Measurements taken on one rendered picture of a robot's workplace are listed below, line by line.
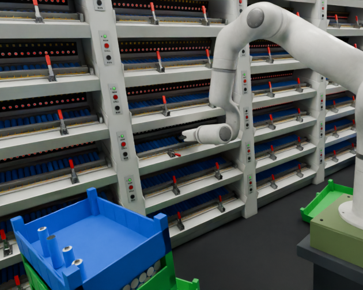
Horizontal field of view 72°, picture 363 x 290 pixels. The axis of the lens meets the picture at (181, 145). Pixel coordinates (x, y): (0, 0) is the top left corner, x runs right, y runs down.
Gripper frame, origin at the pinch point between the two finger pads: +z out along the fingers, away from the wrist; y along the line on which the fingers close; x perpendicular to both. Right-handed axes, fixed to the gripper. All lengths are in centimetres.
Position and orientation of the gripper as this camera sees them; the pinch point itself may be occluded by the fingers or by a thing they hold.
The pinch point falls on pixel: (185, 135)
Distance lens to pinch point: 127.0
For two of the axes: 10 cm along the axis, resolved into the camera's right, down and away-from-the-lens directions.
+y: -8.5, 2.1, -4.8
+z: -4.9, -0.1, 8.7
